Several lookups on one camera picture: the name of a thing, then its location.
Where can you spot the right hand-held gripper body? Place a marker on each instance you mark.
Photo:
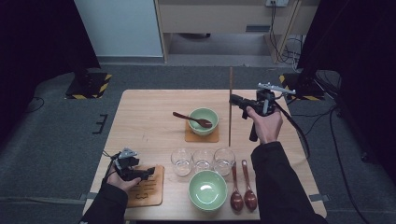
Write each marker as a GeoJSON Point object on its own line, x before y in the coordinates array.
{"type": "Point", "coordinates": [263, 104]}

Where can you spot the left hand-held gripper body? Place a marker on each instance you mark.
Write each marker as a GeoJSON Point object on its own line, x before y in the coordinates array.
{"type": "Point", "coordinates": [126, 166]}

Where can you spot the brown wooden chopstick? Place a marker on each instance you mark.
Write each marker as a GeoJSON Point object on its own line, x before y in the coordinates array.
{"type": "Point", "coordinates": [231, 81]}

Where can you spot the carved wooden trivet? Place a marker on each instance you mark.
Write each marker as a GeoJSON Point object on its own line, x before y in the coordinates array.
{"type": "Point", "coordinates": [154, 196]}
{"type": "Point", "coordinates": [194, 138]}

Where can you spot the clear drinking glass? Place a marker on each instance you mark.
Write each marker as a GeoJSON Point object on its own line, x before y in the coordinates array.
{"type": "Point", "coordinates": [181, 163]}
{"type": "Point", "coordinates": [224, 161]}
{"type": "Point", "coordinates": [202, 160]}

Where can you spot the green ceramic bowl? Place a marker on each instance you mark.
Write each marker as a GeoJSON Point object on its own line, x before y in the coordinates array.
{"type": "Point", "coordinates": [207, 189]}
{"type": "Point", "coordinates": [204, 113]}

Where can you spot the reddish brown wooden spoon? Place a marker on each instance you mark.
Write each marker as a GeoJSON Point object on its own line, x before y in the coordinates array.
{"type": "Point", "coordinates": [205, 123]}
{"type": "Point", "coordinates": [250, 199]}
{"type": "Point", "coordinates": [236, 200]}

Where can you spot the person's left hand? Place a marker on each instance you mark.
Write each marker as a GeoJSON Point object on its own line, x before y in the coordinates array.
{"type": "Point", "coordinates": [123, 185]}

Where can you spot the person's right hand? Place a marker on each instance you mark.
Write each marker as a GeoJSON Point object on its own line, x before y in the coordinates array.
{"type": "Point", "coordinates": [267, 127]}

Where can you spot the striped black stand base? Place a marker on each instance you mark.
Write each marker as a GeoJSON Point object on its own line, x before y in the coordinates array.
{"type": "Point", "coordinates": [88, 87]}
{"type": "Point", "coordinates": [306, 90]}

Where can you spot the grey flat strip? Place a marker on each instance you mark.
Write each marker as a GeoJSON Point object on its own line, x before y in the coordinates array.
{"type": "Point", "coordinates": [320, 198]}
{"type": "Point", "coordinates": [87, 196]}

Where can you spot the light wooden desk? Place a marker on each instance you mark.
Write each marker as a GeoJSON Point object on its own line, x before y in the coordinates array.
{"type": "Point", "coordinates": [218, 18]}

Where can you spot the dark curtain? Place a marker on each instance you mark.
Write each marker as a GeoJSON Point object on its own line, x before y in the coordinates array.
{"type": "Point", "coordinates": [37, 37]}
{"type": "Point", "coordinates": [367, 62]}

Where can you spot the white panel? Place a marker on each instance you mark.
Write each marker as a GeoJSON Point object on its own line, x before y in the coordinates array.
{"type": "Point", "coordinates": [118, 28]}

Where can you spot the grey wall socket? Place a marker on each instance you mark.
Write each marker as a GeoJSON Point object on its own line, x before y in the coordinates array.
{"type": "Point", "coordinates": [277, 2]}

